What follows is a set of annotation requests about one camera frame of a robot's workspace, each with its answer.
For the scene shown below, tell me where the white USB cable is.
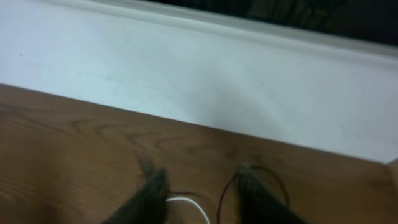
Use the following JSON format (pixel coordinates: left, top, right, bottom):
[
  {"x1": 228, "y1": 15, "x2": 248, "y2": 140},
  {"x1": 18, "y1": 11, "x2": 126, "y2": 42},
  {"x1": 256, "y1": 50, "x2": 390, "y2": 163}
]
[{"x1": 166, "y1": 196, "x2": 211, "y2": 224}]

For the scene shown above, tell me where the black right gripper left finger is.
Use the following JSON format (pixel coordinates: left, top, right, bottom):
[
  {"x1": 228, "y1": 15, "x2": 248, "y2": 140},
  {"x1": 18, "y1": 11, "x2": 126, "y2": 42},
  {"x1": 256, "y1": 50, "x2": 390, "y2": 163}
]
[{"x1": 102, "y1": 160, "x2": 169, "y2": 224}]

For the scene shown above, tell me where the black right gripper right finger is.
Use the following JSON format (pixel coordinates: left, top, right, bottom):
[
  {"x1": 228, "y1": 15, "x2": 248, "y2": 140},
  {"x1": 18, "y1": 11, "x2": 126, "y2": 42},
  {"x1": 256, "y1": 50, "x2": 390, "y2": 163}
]
[{"x1": 236, "y1": 163, "x2": 305, "y2": 224}]

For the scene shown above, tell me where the black USB cable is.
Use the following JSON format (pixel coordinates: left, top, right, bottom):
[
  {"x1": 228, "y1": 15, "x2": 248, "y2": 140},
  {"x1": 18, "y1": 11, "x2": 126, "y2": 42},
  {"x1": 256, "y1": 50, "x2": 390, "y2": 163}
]
[{"x1": 167, "y1": 164, "x2": 290, "y2": 224}]

